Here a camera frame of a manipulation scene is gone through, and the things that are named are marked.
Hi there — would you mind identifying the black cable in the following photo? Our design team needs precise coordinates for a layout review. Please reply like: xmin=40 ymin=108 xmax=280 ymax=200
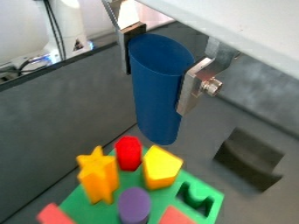
xmin=41 ymin=0 xmax=68 ymax=62

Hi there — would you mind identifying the green shape sorter base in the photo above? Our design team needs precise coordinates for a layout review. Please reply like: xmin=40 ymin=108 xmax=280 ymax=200
xmin=60 ymin=148 xmax=224 ymax=224

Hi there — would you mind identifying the red arch block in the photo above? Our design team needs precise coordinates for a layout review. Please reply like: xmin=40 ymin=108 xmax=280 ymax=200
xmin=157 ymin=206 xmax=196 ymax=224

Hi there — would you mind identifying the yellow star block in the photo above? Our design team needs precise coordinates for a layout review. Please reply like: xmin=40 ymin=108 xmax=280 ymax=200
xmin=76 ymin=146 xmax=119 ymax=205

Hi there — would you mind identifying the blue oval cylinder block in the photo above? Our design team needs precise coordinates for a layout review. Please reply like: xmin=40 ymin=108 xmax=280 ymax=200
xmin=128 ymin=33 xmax=193 ymax=145

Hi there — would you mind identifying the purple cylinder block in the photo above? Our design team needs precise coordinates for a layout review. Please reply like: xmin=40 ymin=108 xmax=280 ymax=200
xmin=117 ymin=187 xmax=151 ymax=224

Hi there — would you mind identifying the red hexagon block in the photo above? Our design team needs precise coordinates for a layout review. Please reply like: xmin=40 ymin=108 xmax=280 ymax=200
xmin=115 ymin=136 xmax=143 ymax=172

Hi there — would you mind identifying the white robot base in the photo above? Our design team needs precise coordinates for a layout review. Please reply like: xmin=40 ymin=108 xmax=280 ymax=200
xmin=0 ymin=0 xmax=96 ymax=77

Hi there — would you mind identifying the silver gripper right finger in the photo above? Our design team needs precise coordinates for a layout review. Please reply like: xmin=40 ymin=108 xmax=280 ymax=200
xmin=176 ymin=38 xmax=239 ymax=116

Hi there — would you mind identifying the red rounded rectangle block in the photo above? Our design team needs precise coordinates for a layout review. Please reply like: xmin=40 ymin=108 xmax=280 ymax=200
xmin=36 ymin=203 xmax=76 ymax=224

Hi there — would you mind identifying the black curved fixture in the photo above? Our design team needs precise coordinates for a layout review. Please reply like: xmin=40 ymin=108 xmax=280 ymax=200
xmin=214 ymin=128 xmax=284 ymax=192

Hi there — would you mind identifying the yellow pentagon block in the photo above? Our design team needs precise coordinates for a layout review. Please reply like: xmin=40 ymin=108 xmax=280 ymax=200
xmin=143 ymin=145 xmax=183 ymax=190

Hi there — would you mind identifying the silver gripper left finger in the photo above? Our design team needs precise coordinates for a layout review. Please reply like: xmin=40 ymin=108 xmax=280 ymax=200
xmin=101 ymin=0 xmax=145 ymax=74

